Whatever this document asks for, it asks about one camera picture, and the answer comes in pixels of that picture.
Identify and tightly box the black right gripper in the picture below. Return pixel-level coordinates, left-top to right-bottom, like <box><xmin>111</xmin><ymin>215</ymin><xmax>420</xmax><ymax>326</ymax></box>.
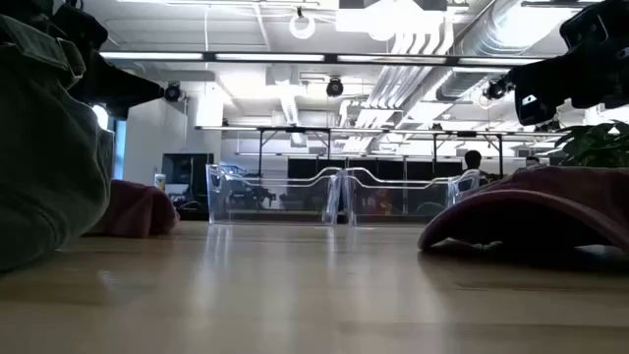
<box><xmin>504</xmin><ymin>0</ymin><xmax>629</xmax><ymax>127</ymax></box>

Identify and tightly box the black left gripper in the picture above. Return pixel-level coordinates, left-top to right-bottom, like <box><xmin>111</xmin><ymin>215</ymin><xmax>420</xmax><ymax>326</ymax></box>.
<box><xmin>68</xmin><ymin>46</ymin><xmax>166</xmax><ymax>121</ymax></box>

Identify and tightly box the green baseball cap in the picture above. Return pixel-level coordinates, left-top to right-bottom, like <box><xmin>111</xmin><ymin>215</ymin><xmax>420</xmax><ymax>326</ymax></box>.
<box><xmin>0</xmin><ymin>13</ymin><xmax>117</xmax><ymax>272</ymax></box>

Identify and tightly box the maroon baseball cap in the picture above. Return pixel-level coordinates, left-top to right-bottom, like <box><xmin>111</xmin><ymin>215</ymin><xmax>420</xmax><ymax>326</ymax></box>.
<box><xmin>417</xmin><ymin>165</ymin><xmax>629</xmax><ymax>258</ymax></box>
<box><xmin>84</xmin><ymin>178</ymin><xmax>181</xmax><ymax>240</ymax></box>

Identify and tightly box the potted green plant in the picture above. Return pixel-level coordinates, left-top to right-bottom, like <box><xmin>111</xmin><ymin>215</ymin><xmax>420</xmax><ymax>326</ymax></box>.
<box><xmin>554</xmin><ymin>120</ymin><xmax>629</xmax><ymax>169</ymax></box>

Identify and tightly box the black cabinet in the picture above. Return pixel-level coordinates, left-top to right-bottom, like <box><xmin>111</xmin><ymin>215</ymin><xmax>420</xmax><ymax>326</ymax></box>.
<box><xmin>161</xmin><ymin>152</ymin><xmax>215</xmax><ymax>207</ymax></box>

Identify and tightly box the clear plastic bin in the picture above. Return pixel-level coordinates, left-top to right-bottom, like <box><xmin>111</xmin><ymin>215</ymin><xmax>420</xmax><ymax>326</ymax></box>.
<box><xmin>343</xmin><ymin>166</ymin><xmax>483</xmax><ymax>227</ymax></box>
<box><xmin>205</xmin><ymin>163</ymin><xmax>343</xmax><ymax>227</ymax></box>

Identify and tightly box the black overhead beam with lights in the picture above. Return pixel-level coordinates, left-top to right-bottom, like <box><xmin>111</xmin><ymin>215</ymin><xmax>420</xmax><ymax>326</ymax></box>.
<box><xmin>97</xmin><ymin>50</ymin><xmax>547</xmax><ymax>69</ymax></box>

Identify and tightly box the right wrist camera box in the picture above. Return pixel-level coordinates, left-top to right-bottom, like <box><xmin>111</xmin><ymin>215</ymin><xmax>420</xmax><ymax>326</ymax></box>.
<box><xmin>558</xmin><ymin>6</ymin><xmax>609</xmax><ymax>51</ymax></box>

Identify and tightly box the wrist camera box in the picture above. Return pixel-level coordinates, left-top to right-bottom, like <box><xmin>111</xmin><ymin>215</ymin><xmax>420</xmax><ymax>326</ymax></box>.
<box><xmin>51</xmin><ymin>0</ymin><xmax>110</xmax><ymax>53</ymax></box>
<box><xmin>558</xmin><ymin>6</ymin><xmax>609</xmax><ymax>51</ymax></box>

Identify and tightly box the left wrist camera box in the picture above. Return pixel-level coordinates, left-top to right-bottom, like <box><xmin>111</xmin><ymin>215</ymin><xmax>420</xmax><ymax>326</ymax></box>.
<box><xmin>51</xmin><ymin>0</ymin><xmax>110</xmax><ymax>53</ymax></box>

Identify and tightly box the white cable coil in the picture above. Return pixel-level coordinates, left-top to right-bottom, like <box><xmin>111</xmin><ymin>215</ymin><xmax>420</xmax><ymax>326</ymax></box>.
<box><xmin>288</xmin><ymin>6</ymin><xmax>317</xmax><ymax>41</ymax></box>

